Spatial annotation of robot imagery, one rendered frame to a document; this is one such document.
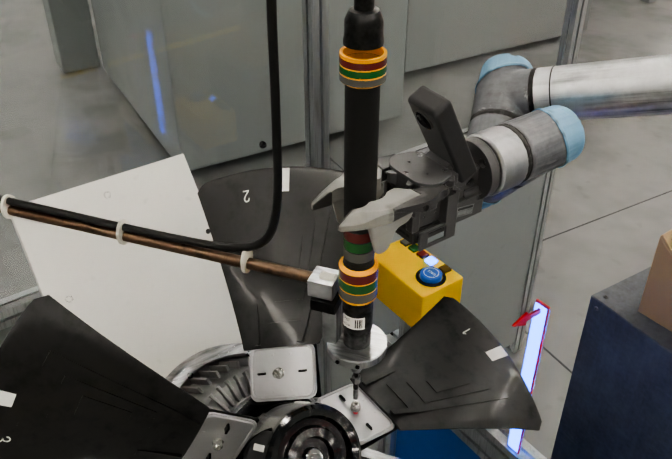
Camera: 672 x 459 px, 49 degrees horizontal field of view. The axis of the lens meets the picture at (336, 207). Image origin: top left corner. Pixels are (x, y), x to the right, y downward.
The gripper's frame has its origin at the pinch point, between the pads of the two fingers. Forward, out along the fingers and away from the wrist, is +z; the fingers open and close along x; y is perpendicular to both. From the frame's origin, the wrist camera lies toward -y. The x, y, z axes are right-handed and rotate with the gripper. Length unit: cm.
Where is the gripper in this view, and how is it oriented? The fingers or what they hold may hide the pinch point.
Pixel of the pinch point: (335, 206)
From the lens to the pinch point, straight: 73.4
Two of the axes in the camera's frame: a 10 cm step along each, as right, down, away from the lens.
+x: -5.8, -4.5, 6.8
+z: -8.1, 3.2, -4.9
